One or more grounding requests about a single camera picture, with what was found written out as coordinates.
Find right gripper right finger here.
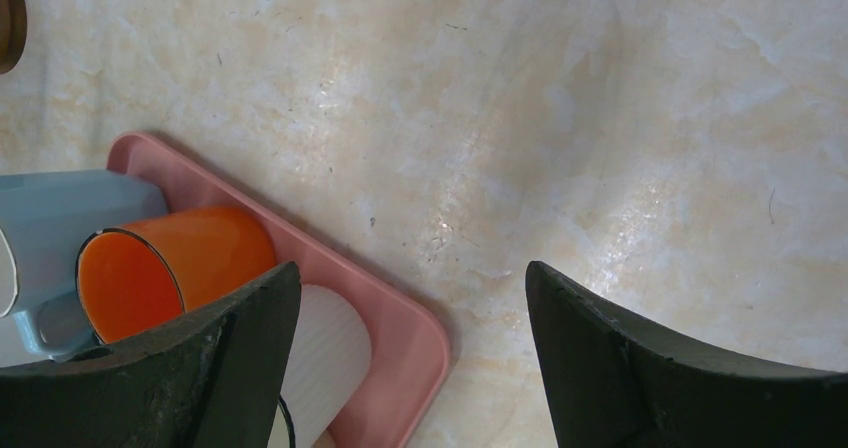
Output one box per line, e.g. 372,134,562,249
525,261,847,447

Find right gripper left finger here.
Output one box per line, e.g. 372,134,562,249
1,262,301,447

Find brown wooden coaster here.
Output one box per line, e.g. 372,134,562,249
1,0,28,74

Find white ribbed dark-rimmed mug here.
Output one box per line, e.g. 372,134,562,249
267,285,372,447

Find orange mug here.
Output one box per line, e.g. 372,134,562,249
76,206,276,344

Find pink plastic tray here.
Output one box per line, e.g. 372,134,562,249
107,132,451,447

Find light blue mug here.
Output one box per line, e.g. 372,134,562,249
1,169,167,366

